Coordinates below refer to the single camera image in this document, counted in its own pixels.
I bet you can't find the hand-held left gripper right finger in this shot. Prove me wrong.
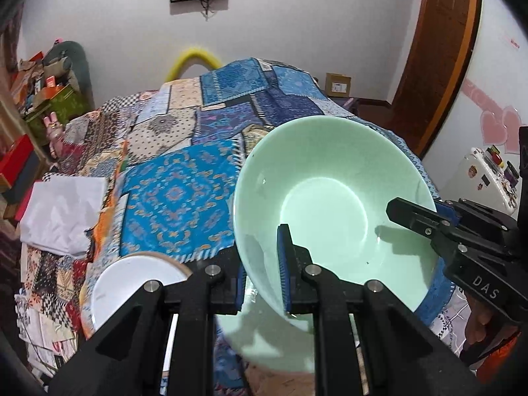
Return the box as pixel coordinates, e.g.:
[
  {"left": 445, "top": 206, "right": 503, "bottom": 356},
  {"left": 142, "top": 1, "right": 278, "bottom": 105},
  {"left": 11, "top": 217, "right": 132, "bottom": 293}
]
[{"left": 277, "top": 223, "right": 476, "bottom": 396}]

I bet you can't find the brown wooden door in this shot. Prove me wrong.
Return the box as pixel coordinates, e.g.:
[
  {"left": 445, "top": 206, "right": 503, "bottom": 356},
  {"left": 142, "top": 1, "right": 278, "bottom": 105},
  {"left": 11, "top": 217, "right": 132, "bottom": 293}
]
[{"left": 389, "top": 0, "right": 482, "bottom": 158}]

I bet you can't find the grey green plush toy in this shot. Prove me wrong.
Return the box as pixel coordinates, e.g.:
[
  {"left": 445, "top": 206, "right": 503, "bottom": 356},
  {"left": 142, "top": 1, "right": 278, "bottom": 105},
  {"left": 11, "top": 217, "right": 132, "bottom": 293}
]
[{"left": 42, "top": 40, "right": 94, "bottom": 105}]

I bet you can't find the pink heart wall sticker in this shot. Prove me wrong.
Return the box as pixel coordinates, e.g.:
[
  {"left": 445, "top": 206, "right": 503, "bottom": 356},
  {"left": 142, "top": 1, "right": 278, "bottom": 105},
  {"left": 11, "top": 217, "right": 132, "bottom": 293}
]
[{"left": 461, "top": 78, "right": 524, "bottom": 154}]

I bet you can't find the green bowl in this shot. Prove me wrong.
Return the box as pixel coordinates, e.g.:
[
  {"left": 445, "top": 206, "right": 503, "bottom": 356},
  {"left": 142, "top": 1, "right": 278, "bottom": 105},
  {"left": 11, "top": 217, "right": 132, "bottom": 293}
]
[{"left": 233, "top": 115, "right": 440, "bottom": 333}]

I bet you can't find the pink bunny toy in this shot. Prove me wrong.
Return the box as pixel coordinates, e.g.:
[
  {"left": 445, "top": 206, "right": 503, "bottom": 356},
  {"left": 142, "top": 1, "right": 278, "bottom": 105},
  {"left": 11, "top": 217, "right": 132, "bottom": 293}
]
[{"left": 44, "top": 111, "right": 65, "bottom": 158}]

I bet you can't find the person's right hand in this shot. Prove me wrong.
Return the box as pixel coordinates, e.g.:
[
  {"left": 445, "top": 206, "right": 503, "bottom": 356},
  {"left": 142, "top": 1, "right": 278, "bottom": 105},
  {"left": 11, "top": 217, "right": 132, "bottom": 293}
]
[{"left": 465, "top": 292, "right": 496, "bottom": 348}]

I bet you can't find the green box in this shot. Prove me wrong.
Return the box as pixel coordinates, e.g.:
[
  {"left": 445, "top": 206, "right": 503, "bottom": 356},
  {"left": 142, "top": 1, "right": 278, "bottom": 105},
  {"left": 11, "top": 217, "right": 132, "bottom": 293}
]
[{"left": 24, "top": 83, "right": 90, "bottom": 142}]

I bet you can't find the white appliance with stickers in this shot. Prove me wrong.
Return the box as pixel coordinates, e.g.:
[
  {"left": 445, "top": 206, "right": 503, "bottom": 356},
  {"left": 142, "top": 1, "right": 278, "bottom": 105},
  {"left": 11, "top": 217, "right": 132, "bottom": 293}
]
[{"left": 439, "top": 146, "right": 521, "bottom": 216}]

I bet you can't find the white folded cloth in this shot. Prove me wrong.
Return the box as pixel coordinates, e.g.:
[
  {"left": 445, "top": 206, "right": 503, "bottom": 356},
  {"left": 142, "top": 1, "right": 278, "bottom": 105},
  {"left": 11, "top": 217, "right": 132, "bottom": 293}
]
[{"left": 20, "top": 175, "right": 109, "bottom": 257}]

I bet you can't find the yellow foam tube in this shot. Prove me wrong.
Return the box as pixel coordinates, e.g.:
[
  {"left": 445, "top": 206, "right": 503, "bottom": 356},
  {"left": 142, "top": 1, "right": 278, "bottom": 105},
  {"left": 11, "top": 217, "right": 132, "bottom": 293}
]
[{"left": 165, "top": 47, "right": 224, "bottom": 84}]

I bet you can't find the person's right forearm orange sleeve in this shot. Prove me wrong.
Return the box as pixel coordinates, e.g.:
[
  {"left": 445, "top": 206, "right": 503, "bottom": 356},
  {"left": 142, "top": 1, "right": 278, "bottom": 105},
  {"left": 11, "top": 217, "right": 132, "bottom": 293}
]
[{"left": 474, "top": 329, "right": 521, "bottom": 382}]

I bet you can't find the red box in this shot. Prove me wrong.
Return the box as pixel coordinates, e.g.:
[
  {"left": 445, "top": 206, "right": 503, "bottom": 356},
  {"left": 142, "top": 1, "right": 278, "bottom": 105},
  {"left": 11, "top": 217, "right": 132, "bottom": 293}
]
[{"left": 0, "top": 134, "right": 36, "bottom": 191}]

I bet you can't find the pink bowl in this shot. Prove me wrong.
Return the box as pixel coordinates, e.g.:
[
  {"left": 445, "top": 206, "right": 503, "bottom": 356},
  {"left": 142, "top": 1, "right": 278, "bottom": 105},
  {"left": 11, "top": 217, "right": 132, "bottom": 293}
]
[{"left": 80, "top": 251, "right": 194, "bottom": 339}]

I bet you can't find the pile of papers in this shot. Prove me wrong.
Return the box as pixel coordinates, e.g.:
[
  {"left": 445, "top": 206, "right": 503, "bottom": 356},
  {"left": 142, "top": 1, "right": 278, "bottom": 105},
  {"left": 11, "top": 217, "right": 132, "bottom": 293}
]
[{"left": 16, "top": 289, "right": 85, "bottom": 382}]

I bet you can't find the cardboard box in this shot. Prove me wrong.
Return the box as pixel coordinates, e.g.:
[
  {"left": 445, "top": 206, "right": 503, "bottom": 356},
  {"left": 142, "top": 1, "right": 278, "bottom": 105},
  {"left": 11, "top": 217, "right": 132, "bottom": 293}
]
[{"left": 325, "top": 73, "right": 352, "bottom": 98}]

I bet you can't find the patchwork printed tablecloth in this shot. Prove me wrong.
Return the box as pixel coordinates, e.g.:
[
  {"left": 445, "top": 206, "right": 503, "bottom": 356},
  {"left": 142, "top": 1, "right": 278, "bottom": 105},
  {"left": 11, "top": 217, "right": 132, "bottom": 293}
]
[{"left": 16, "top": 57, "right": 471, "bottom": 396}]

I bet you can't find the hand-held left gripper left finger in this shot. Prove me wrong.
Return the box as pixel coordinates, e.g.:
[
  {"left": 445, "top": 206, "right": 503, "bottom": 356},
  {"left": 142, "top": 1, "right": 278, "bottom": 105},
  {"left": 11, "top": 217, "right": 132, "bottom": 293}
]
[{"left": 45, "top": 251, "right": 248, "bottom": 396}]

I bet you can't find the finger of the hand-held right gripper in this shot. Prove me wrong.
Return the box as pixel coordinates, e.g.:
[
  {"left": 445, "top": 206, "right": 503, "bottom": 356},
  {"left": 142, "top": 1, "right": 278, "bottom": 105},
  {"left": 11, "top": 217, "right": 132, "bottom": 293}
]
[
  {"left": 436, "top": 199, "right": 517, "bottom": 232},
  {"left": 386, "top": 197, "right": 456, "bottom": 250}
]

